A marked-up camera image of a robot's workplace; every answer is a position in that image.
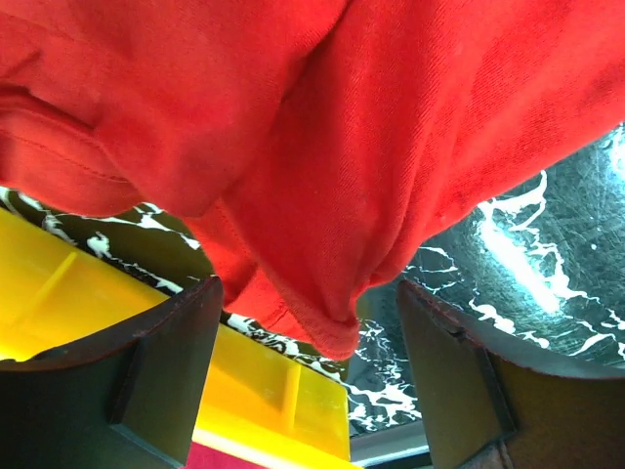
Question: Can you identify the magenta t-shirt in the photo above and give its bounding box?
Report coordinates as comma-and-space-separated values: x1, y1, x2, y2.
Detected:
185, 443, 264, 469

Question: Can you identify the red t-shirt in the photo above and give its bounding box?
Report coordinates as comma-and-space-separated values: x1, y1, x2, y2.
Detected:
1, 1, 624, 360

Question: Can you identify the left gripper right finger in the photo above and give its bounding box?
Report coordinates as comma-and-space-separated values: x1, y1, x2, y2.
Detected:
397, 280, 624, 468

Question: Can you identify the yellow plastic bin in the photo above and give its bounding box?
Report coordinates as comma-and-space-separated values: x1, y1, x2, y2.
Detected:
1, 212, 351, 468

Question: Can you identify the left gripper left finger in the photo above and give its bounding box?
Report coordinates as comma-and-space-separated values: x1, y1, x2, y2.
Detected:
1, 277, 224, 468

